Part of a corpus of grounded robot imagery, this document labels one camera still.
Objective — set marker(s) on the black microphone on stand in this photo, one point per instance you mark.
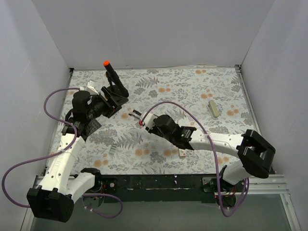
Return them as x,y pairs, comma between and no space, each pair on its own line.
113,77

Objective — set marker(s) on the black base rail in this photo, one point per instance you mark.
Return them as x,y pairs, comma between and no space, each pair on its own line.
157,188

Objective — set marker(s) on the small staple box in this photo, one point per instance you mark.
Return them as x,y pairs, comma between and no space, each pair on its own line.
181,153

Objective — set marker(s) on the black stapler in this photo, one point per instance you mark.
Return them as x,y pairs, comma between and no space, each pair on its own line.
135,114

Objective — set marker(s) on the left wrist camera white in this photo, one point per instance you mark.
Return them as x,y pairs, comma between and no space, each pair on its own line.
90,87

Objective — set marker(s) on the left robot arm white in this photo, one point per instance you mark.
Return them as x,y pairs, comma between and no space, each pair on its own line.
55,195

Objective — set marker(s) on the beige stapler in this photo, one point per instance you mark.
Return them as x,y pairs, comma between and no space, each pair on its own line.
213,109

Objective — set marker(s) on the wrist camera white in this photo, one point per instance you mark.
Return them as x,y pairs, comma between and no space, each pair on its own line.
147,122
90,87

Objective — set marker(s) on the floral patterned table mat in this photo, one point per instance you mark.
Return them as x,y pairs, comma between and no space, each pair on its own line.
183,94

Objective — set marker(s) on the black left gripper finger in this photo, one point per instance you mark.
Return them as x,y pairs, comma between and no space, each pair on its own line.
110,109
113,98

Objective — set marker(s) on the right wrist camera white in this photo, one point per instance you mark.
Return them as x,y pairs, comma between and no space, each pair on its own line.
147,122

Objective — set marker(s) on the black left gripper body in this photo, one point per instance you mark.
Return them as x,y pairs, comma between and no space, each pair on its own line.
110,99

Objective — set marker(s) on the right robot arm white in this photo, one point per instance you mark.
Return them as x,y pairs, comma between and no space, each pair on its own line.
255,154

